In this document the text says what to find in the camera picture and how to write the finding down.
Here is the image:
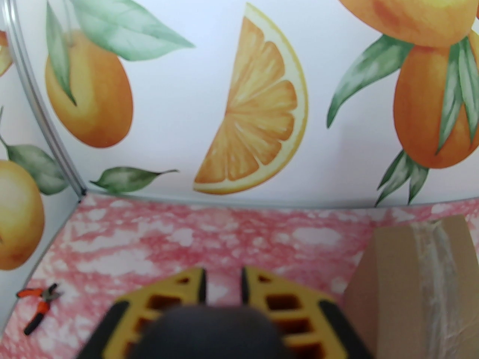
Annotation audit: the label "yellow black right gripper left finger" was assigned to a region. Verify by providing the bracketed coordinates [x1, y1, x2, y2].
[86, 267, 207, 359]

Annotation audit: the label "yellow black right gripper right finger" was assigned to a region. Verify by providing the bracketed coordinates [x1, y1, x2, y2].
[239, 267, 375, 359]

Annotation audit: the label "taped brown cardboard box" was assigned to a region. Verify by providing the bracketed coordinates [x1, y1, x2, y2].
[344, 215, 479, 359]

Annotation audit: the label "red handled pliers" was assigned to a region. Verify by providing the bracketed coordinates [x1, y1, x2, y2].
[17, 283, 62, 335]

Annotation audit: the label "aluminium corner post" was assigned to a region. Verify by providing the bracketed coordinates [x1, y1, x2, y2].
[0, 0, 87, 204]

